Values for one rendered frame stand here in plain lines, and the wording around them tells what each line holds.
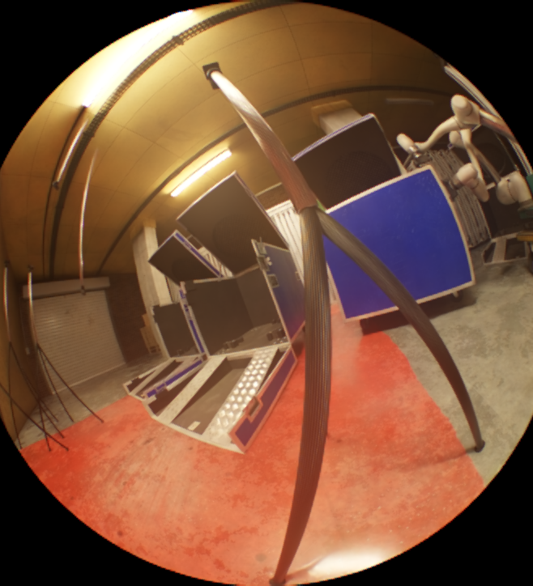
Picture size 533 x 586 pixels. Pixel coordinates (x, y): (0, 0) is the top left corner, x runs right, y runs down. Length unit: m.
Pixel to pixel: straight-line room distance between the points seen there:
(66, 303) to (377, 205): 6.99
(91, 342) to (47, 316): 1.74
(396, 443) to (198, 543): 0.64
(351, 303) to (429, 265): 0.61
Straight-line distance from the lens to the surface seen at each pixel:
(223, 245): 2.28
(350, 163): 2.03
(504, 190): 1.96
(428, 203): 1.29
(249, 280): 2.39
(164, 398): 1.50
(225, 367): 1.55
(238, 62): 2.84
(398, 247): 1.20
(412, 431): 0.68
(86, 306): 6.63
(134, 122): 2.98
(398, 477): 0.60
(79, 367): 6.32
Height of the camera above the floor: 0.55
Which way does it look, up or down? 1 degrees up
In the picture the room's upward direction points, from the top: 20 degrees counter-clockwise
